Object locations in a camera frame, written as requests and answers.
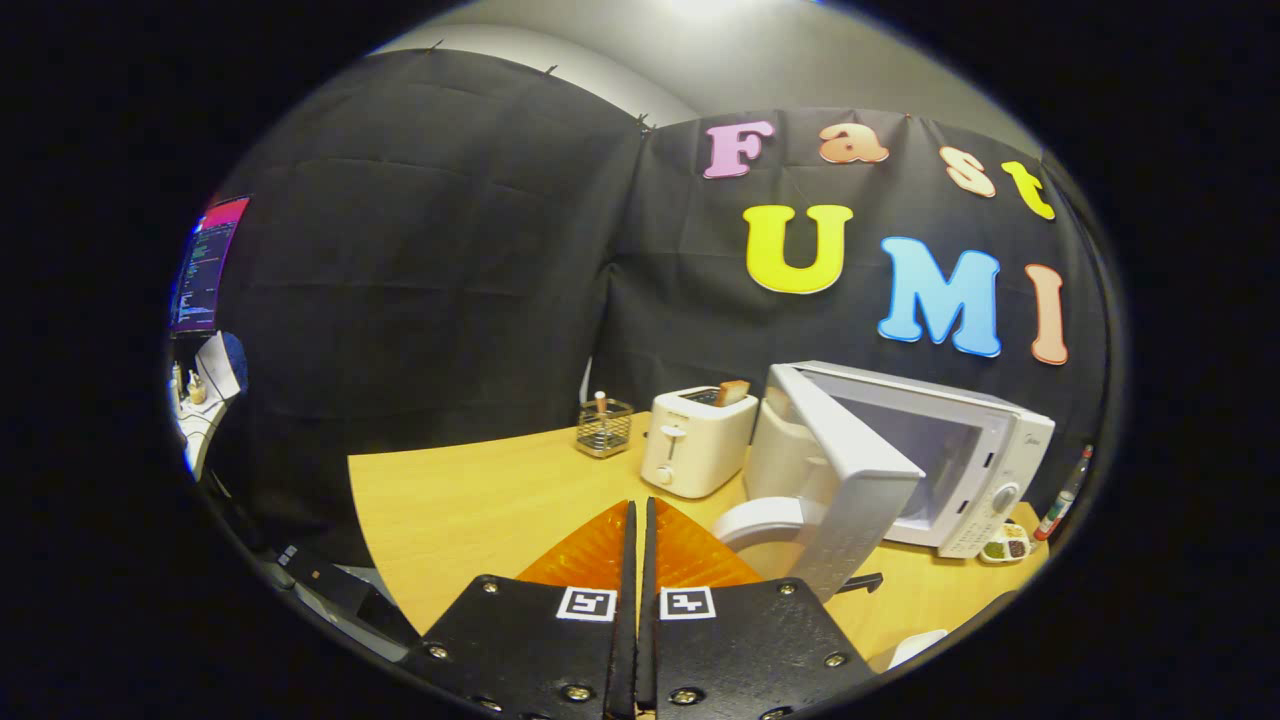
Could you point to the computer monitor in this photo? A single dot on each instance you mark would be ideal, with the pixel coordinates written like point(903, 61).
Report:
point(205, 265)

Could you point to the toast slice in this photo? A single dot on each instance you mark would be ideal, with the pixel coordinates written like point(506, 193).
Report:
point(732, 392)

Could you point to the white toaster oven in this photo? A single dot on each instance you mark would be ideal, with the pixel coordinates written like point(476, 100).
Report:
point(850, 480)

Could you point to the white bread toaster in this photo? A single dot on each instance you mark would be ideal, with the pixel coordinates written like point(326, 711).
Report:
point(695, 445)

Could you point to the clear plastic water bottle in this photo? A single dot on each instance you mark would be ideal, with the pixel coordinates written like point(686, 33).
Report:
point(1062, 500)

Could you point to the white paper sheet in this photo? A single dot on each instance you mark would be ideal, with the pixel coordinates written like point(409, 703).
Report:
point(218, 365)

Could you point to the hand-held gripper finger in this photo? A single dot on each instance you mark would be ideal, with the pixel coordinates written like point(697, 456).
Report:
point(647, 660)
point(625, 660)

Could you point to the white divided dish of beans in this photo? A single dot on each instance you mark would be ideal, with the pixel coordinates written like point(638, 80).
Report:
point(1003, 548)

